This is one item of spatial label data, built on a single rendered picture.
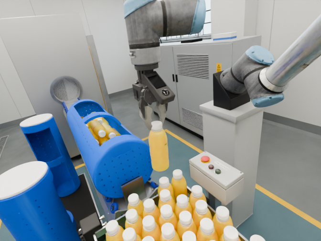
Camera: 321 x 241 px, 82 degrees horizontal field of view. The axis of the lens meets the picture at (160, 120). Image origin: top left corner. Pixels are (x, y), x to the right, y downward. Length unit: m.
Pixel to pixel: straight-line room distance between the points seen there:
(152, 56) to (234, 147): 0.94
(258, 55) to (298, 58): 0.26
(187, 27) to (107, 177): 0.63
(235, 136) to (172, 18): 0.91
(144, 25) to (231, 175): 0.58
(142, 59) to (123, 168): 0.48
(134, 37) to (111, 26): 5.56
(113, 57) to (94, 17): 1.12
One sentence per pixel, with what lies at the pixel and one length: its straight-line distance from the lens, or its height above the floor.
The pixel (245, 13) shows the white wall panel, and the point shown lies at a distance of 3.32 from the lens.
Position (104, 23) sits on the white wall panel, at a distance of 6.05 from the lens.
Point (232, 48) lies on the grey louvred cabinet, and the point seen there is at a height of 1.37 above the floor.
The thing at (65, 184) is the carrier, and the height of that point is 0.16.
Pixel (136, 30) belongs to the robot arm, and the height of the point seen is 1.62.
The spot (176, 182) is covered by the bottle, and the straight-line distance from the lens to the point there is 0.80.
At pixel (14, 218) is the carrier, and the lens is 1.23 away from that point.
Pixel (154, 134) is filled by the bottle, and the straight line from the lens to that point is 0.61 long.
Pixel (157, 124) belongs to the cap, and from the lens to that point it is 0.61.
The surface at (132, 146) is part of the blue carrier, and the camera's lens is 0.80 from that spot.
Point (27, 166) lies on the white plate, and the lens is 1.31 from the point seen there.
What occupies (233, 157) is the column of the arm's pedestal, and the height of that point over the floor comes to 0.79.
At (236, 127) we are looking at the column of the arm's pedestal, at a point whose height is 1.02.
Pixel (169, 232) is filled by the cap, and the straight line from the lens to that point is 0.63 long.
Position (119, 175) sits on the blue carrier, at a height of 1.09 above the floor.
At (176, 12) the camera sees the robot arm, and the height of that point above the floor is 1.65.
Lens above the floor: 1.60
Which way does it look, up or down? 25 degrees down
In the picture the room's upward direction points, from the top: 9 degrees counter-clockwise
